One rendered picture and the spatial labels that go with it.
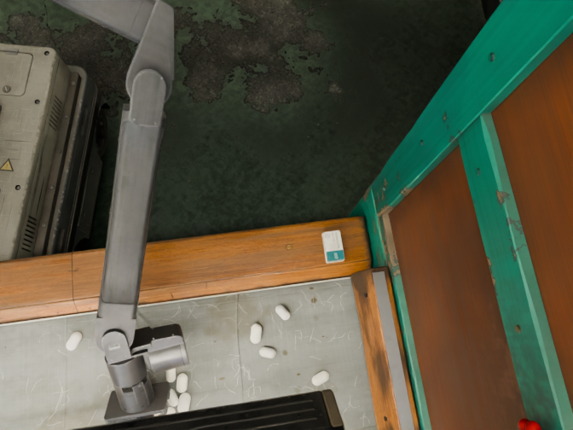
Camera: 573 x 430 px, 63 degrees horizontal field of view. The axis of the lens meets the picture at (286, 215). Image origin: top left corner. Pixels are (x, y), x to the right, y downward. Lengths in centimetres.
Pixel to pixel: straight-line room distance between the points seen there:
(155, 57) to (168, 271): 45
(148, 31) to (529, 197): 46
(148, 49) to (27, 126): 88
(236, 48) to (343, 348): 141
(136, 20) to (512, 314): 53
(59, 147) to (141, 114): 94
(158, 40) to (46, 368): 66
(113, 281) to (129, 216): 10
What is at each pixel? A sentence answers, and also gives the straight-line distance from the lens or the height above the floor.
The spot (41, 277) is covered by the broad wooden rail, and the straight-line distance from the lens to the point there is 102.
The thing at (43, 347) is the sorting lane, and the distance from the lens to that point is 103.
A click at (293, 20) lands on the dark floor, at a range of 213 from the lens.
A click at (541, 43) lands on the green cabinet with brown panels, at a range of 44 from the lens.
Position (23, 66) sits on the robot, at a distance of 158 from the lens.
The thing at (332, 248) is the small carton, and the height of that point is 79.
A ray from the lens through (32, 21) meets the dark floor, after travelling 229.
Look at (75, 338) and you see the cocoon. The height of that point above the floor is 76.
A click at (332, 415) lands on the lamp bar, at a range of 61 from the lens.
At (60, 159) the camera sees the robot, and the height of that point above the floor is 36.
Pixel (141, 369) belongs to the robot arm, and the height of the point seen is 87.
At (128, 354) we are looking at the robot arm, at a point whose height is 92.
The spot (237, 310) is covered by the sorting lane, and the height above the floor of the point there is 74.
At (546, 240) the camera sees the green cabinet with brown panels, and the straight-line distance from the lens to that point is 47.
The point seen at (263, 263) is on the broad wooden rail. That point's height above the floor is 76.
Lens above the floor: 169
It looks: 75 degrees down
